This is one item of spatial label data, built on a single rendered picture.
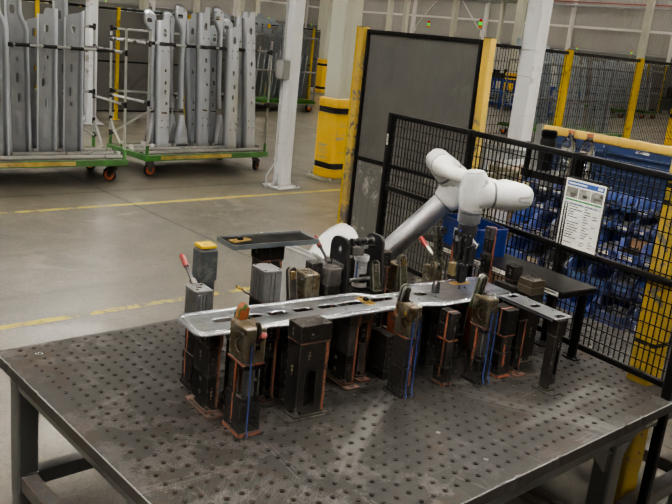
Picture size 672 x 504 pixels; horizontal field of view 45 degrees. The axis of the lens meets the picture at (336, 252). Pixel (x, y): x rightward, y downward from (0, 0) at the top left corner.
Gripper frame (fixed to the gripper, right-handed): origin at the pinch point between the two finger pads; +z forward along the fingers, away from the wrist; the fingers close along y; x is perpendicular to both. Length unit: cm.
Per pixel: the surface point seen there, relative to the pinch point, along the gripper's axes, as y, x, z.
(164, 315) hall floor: 255, 13, 107
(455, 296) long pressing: -7.1, 8.4, 6.6
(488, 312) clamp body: -24.7, 7.9, 7.0
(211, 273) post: 30, 94, 1
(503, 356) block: -22.9, -6.2, 27.5
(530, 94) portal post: 284, -341, -50
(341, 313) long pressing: -8, 63, 7
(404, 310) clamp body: -18.2, 43.3, 4.3
